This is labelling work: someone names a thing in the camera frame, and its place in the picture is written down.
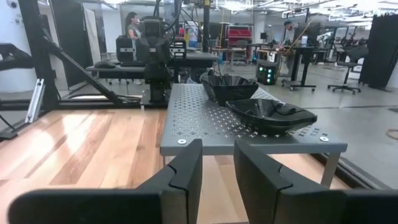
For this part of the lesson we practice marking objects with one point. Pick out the black rolling standing desk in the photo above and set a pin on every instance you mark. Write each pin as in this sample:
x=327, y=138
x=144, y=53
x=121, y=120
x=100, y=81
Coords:
x=296, y=68

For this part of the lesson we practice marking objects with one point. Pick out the black door panel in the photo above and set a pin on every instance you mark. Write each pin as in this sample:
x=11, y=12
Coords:
x=71, y=37

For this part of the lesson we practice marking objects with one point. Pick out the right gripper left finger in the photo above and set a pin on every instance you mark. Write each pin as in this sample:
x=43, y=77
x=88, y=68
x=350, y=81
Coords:
x=185, y=186

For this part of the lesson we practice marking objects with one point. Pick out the black leaf-shaped mini plate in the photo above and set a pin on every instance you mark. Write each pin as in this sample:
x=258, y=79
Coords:
x=273, y=119

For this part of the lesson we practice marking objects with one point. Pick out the black computer tower with lights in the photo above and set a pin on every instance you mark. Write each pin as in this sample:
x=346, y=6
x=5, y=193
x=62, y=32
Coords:
x=266, y=73

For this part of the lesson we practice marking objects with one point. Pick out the silver aluminium extrusion bracket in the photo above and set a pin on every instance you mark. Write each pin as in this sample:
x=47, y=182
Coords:
x=35, y=99

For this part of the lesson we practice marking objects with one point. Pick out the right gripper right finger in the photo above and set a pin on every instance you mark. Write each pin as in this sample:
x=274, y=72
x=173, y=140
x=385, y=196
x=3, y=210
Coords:
x=258, y=189

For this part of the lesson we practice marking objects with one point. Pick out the black computer mouse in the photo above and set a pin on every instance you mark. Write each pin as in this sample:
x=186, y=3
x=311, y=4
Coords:
x=105, y=64

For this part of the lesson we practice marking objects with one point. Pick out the person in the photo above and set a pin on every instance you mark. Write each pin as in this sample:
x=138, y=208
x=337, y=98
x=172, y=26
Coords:
x=289, y=25
x=133, y=31

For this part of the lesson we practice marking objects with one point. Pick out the black square mini plate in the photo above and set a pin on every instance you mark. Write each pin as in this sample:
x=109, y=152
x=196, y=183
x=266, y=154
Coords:
x=230, y=90

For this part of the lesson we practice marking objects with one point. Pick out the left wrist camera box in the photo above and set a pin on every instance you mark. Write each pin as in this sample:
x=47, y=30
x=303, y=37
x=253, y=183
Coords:
x=151, y=28

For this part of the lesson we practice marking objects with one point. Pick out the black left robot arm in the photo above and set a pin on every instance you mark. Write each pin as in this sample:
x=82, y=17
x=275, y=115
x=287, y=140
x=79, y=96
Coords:
x=157, y=81

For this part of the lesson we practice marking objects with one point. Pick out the black fabric partition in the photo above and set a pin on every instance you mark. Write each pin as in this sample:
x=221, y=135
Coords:
x=382, y=53

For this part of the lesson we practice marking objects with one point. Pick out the black office chair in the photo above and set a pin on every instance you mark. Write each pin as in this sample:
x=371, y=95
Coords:
x=349, y=63

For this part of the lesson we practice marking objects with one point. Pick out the grey perforated metal shelf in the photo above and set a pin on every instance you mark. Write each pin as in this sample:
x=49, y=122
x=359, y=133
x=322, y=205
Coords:
x=199, y=118

